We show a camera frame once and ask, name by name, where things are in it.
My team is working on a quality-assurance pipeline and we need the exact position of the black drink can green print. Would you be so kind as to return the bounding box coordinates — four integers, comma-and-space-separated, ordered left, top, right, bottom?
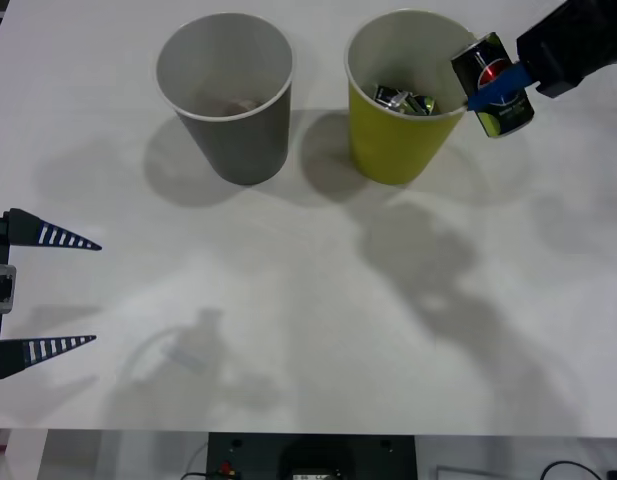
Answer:
450, 31, 535, 139

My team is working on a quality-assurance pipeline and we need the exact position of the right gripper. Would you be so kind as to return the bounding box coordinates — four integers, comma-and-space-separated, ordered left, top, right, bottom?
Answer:
467, 0, 617, 113

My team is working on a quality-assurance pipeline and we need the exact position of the black and silver can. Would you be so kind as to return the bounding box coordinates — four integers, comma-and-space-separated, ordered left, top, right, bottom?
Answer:
373, 85, 414, 112

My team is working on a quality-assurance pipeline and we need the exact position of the black can green label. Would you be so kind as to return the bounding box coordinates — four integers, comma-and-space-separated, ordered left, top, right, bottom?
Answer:
406, 94, 437, 116

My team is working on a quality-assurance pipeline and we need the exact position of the black robot base panel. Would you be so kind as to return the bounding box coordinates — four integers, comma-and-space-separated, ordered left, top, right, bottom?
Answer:
206, 432, 417, 480

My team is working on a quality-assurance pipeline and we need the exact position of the grey plastic waste bin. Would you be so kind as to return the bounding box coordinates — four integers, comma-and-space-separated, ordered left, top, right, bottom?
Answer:
154, 13, 294, 187

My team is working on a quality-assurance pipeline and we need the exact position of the yellow-green plastic waste bin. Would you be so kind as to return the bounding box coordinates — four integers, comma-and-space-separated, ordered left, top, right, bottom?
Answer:
343, 8, 489, 187

